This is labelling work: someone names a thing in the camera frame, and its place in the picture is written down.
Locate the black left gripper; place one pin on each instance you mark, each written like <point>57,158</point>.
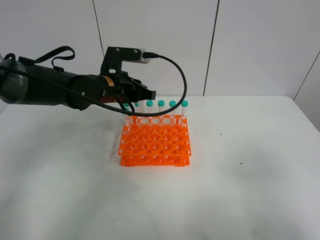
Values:
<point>121,87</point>

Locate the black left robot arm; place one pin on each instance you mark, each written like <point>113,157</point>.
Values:
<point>22,84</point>

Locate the orange test tube rack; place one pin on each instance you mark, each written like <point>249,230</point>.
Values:
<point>155,142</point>

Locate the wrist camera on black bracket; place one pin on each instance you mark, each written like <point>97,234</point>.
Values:
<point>115,56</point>

